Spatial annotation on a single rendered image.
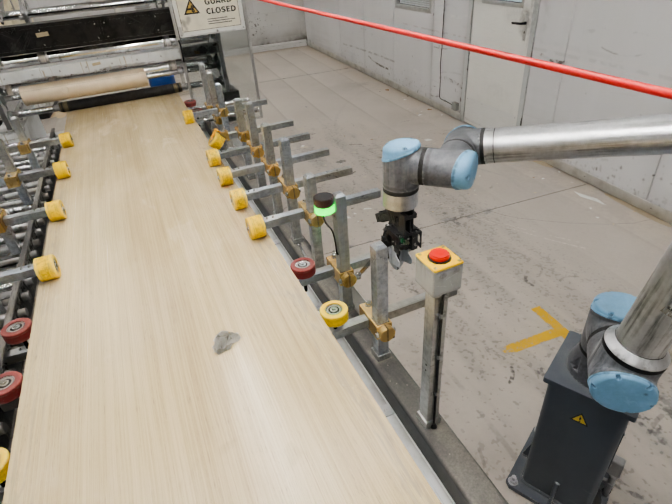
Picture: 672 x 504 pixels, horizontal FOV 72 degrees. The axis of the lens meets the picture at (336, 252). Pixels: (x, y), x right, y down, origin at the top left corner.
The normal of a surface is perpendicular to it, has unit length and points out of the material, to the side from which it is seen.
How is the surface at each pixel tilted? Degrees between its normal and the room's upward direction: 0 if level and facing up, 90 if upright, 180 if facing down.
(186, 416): 0
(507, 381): 0
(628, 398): 95
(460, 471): 0
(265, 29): 90
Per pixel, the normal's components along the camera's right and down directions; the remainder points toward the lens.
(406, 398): -0.07, -0.83
